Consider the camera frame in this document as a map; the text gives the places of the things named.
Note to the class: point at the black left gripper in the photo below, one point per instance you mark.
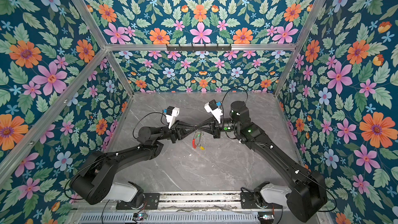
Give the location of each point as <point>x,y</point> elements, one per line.
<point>181,134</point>

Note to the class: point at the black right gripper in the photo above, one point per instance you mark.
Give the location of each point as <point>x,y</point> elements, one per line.
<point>211,124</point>

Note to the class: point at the silver keyring with red grip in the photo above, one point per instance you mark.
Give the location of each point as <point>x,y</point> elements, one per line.
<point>196,141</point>

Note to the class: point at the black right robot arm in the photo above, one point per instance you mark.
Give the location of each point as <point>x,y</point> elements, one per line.
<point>305,191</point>

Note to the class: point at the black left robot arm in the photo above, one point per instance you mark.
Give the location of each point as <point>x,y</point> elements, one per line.
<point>95,180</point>

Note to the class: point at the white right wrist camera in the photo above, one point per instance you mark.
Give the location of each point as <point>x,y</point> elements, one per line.
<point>215,109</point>

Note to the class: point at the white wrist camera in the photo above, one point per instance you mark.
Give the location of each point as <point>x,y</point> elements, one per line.
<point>171,114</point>
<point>215,109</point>

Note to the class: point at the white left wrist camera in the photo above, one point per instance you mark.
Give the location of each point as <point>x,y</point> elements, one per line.
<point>171,114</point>

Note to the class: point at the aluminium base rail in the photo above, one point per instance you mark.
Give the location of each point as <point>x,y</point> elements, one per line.
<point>199,200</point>

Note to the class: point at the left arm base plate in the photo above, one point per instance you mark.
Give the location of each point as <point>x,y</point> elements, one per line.
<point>145,201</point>

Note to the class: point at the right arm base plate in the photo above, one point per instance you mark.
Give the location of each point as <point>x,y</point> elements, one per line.
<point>247,201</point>

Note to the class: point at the white vented cable duct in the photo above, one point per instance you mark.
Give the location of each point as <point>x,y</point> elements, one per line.
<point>169,218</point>

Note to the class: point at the aluminium frame bars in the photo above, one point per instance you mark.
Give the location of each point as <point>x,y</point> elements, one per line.
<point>69,66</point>

